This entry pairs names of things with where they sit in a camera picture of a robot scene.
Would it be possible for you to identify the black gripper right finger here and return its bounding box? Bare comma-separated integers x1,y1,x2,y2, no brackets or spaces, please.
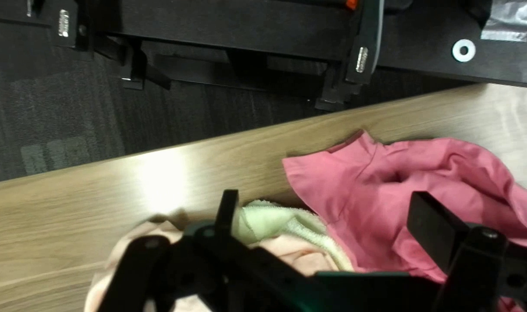
406,190,486,280

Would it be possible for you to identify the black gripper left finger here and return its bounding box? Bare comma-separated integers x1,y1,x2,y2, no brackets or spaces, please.
214,188,243,236

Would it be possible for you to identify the pink shirt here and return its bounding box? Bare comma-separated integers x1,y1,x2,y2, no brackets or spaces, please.
282,131,527,312

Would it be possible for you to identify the light green cloth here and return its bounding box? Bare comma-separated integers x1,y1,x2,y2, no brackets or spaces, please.
231,198,358,275

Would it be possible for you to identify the peach cloth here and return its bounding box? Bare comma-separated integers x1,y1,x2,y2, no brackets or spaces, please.
84,216,341,312

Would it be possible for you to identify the white metal washer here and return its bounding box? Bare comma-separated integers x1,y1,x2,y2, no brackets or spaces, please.
451,39,479,65

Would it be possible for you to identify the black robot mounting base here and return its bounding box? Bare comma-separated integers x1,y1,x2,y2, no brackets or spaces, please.
0,0,527,113

